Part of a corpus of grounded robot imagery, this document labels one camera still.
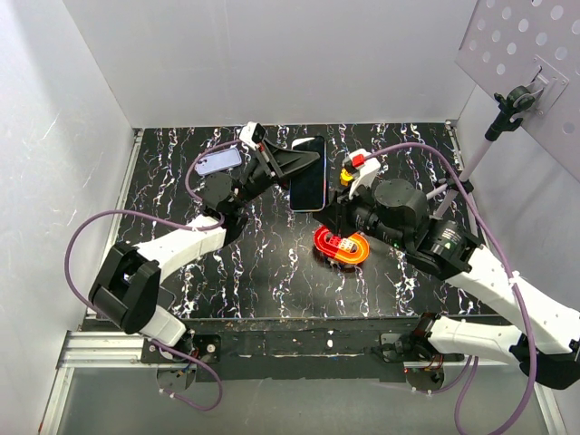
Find lilac phone case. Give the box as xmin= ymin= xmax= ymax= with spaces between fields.
xmin=194 ymin=148 xmax=242 ymax=177

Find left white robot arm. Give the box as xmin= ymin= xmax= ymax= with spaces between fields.
xmin=89 ymin=136 xmax=327 ymax=363

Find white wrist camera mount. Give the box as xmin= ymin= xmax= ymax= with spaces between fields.
xmin=239 ymin=121 xmax=266 ymax=150
xmin=341 ymin=149 xmax=381 ymax=198

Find red orange oval tray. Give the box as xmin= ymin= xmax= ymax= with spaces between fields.
xmin=314 ymin=226 xmax=371 ymax=266

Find perforated lilac panel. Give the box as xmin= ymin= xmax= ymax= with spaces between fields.
xmin=456 ymin=1 xmax=579 ymax=177

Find yellow round toy block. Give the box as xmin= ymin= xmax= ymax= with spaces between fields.
xmin=340 ymin=169 xmax=353 ymax=187

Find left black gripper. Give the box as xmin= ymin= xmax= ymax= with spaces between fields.
xmin=233 ymin=141 xmax=324 ymax=213

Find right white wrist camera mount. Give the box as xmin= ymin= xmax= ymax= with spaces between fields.
xmin=341 ymin=149 xmax=381 ymax=198

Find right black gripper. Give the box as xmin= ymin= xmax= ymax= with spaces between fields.
xmin=314 ymin=177 xmax=406 ymax=250

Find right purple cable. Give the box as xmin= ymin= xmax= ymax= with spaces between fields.
xmin=364 ymin=142 xmax=539 ymax=435

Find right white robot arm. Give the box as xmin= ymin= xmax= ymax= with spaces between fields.
xmin=314 ymin=179 xmax=579 ymax=390

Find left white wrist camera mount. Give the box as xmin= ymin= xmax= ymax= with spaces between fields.
xmin=239 ymin=121 xmax=266 ymax=150

